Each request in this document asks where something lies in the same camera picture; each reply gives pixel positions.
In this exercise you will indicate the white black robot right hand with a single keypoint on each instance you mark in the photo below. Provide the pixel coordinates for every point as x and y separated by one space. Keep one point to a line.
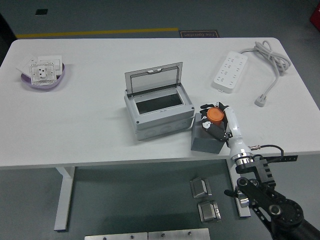
235 127

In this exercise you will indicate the orange cylinder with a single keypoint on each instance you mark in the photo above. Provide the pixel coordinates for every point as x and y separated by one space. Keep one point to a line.
215 114

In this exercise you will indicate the grey enclosure box with flap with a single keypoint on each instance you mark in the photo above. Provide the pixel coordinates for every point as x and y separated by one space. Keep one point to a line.
162 120

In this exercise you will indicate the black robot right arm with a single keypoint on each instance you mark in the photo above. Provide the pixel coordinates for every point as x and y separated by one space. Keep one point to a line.
262 195

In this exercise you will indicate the grey cube with round hole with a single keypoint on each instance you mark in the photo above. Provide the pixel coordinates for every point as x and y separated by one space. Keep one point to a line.
202 145

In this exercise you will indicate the white table leg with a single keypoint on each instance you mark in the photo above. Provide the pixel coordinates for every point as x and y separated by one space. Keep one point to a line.
232 175
63 200

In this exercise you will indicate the white power strip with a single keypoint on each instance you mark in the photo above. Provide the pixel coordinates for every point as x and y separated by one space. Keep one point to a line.
230 72

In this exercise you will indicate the black table control panel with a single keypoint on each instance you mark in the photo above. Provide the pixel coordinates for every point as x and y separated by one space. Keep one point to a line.
290 158

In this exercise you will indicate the small metal block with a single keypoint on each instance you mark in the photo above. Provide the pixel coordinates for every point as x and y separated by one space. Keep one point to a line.
200 187

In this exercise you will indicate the large metal block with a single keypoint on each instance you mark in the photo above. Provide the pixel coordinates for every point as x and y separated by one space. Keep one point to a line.
208 212

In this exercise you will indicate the metal plate with screws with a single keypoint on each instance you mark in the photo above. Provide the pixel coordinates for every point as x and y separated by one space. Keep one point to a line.
177 235

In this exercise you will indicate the red object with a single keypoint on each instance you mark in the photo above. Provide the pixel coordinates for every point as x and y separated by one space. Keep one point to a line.
315 17

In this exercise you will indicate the long metal plate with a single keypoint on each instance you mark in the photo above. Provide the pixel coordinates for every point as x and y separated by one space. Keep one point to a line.
115 236

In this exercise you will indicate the purple bowl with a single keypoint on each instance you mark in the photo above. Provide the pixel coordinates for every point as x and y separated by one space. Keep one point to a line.
45 86

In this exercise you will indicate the white socket panel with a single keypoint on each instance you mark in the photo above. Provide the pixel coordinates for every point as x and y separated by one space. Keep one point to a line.
42 72

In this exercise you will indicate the white blank plate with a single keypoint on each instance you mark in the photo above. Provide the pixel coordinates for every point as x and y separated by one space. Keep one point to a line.
25 65

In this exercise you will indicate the white switch plate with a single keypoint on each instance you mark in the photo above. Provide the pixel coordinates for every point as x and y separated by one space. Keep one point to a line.
53 58

